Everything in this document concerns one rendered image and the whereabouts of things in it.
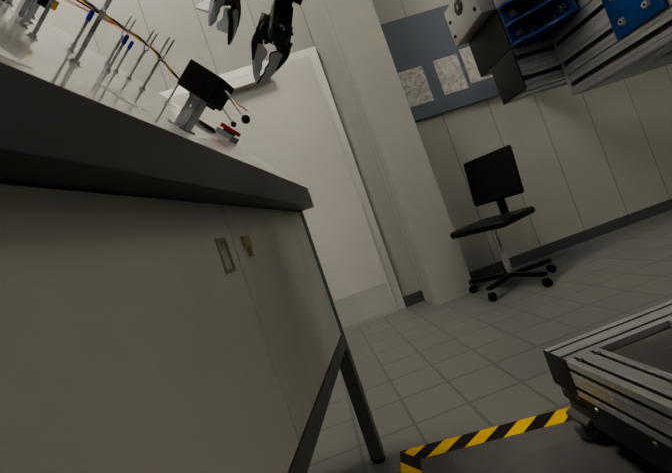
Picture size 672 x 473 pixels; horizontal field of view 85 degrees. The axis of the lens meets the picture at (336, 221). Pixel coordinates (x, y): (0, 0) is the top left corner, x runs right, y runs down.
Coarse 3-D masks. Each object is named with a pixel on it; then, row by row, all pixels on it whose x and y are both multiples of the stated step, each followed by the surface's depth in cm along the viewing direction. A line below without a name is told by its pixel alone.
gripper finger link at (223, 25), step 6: (228, 12) 96; (234, 12) 96; (222, 18) 98; (228, 18) 96; (234, 18) 96; (216, 24) 99; (222, 24) 98; (228, 24) 97; (234, 24) 97; (222, 30) 99; (228, 30) 97; (234, 30) 97; (228, 36) 97; (228, 42) 97
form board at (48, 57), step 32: (0, 0) 82; (0, 32) 38; (64, 32) 123; (32, 64) 32; (64, 64) 45; (96, 64) 76; (96, 96) 37; (128, 96) 55; (160, 96) 109; (192, 128) 70; (256, 160) 98
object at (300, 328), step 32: (256, 224) 72; (288, 224) 96; (256, 256) 66; (288, 256) 86; (256, 288) 62; (288, 288) 78; (320, 288) 106; (288, 320) 71; (320, 320) 94; (288, 352) 66; (320, 352) 85; (288, 384) 61; (320, 384) 77
